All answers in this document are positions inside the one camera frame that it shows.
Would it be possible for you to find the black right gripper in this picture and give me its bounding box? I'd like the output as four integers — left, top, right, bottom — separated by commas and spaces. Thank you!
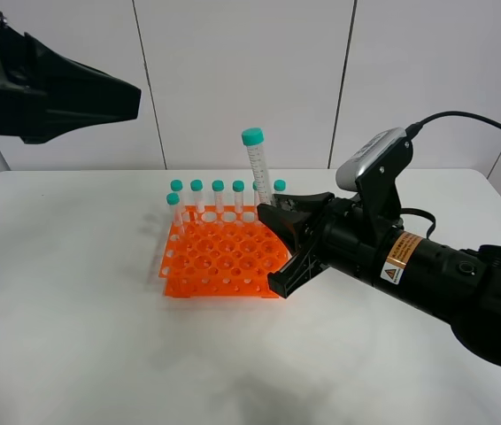
257, 192, 403, 298

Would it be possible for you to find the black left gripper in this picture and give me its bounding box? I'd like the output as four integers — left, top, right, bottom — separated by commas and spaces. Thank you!
0, 12, 142, 144

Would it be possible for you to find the green capped clear test tube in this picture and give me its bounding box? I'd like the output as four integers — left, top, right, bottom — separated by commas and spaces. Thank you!
242, 127, 273, 205

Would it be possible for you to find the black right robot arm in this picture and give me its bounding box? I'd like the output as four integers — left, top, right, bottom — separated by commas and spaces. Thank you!
258, 192, 501, 366

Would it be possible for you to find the row tube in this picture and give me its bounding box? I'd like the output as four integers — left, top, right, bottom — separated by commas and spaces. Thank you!
190, 179, 205, 214
252, 181, 260, 210
273, 179, 287, 196
212, 180, 225, 214
232, 180, 245, 214
170, 179, 186, 213

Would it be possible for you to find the orange test tube rack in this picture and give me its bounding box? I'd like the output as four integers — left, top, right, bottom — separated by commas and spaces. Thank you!
158, 205, 289, 298

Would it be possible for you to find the front left racked test tube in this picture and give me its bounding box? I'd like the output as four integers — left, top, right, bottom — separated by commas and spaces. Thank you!
166, 192, 184, 235

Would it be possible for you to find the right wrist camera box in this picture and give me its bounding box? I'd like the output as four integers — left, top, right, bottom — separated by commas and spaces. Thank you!
335, 127, 413, 222

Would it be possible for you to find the black right camera cable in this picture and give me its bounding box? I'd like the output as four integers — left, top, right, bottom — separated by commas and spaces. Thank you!
405, 110, 501, 150

